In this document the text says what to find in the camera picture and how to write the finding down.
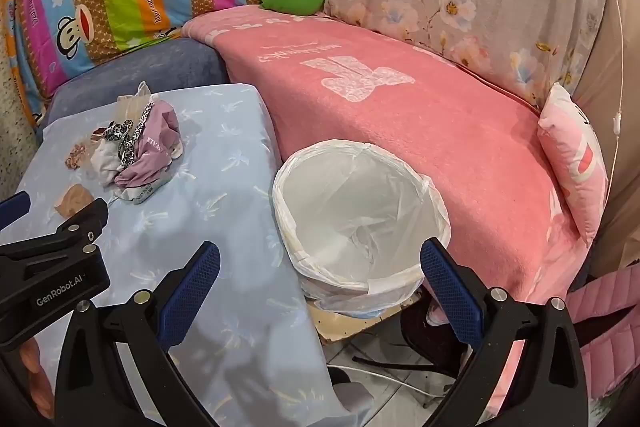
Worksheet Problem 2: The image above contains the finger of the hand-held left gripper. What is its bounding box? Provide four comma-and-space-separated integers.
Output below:
0, 198, 110, 268
0, 191, 32, 233

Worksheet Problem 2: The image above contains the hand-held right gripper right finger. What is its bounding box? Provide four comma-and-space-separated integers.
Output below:
420, 237, 591, 427

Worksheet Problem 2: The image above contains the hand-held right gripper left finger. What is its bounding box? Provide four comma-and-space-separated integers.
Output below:
54, 241, 223, 427

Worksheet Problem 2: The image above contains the beige stocking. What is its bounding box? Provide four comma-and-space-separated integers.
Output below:
54, 184, 93, 218

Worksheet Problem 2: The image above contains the sheer beige bag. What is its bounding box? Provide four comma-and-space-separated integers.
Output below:
116, 82, 153, 122

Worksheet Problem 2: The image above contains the bin with white bag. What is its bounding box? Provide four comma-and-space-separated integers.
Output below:
272, 139, 452, 313

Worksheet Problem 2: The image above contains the person's left hand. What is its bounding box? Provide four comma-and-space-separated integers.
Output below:
19, 336, 55, 419

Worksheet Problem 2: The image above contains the leopard print ribbon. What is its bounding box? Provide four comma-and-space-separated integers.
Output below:
102, 104, 156, 168

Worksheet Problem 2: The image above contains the wooden board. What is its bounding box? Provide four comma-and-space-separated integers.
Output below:
307, 299, 401, 345

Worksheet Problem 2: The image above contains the pink quilted cloth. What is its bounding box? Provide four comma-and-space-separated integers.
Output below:
565, 262, 640, 388

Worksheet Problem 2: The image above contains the blue-grey cushion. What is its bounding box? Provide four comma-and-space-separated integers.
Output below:
37, 38, 231, 142

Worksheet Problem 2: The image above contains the pink blanket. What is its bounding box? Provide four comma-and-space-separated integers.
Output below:
181, 4, 588, 313

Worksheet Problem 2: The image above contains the pink pillow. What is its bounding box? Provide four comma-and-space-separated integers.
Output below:
537, 83, 610, 243

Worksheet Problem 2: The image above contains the black stool frame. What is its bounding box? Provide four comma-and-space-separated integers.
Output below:
352, 302, 476, 373

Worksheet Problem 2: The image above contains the brown patterned hair tie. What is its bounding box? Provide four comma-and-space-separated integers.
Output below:
67, 142, 93, 165

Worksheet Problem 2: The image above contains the white floor cable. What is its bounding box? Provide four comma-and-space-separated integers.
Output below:
327, 359, 451, 408

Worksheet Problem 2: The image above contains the white cord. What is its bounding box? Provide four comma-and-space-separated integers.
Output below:
595, 0, 626, 228

